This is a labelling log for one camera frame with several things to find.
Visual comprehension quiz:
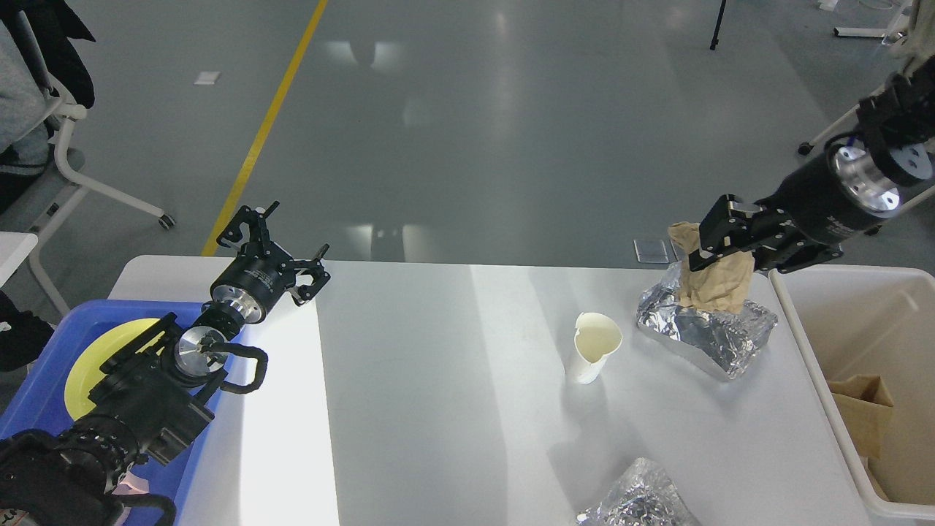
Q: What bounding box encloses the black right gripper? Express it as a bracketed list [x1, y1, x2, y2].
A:
[687, 143, 933, 274]

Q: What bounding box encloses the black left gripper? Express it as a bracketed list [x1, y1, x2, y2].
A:
[210, 201, 331, 324]

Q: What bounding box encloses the brown paper ball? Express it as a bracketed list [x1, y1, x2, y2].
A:
[668, 222, 755, 314]

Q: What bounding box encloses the foil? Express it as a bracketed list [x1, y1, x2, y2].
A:
[575, 457, 701, 525]
[636, 263, 778, 382]

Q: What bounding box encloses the white paper cup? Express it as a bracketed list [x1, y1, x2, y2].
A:
[567, 312, 622, 385]

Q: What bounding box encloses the brown paper bag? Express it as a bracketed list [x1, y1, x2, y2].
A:
[828, 374, 895, 460]

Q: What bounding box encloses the yellow plastic plate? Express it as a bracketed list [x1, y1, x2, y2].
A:
[64, 319, 158, 422]

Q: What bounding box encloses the pink mug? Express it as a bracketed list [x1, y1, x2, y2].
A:
[113, 473, 150, 495]

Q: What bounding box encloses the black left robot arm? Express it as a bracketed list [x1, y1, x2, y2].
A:
[1, 202, 330, 525]

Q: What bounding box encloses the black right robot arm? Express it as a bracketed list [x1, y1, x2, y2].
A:
[688, 59, 934, 274]

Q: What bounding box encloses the white plastic bin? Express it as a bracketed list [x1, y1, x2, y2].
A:
[769, 265, 934, 522]

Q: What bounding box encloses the black tripod leg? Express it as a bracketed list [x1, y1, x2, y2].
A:
[709, 0, 728, 51]

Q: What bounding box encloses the white office chair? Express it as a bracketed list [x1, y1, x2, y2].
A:
[798, 0, 935, 238]

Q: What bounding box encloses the chair leg with caster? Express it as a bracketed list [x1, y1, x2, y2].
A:
[0, 11, 176, 315]

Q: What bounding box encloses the white side table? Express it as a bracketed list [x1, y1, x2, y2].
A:
[0, 231, 38, 286]

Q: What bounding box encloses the crumpled foil front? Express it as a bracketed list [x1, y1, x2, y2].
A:
[575, 457, 701, 525]

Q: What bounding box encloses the seated person grey sweater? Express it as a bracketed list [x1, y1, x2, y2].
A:
[1, 26, 49, 212]

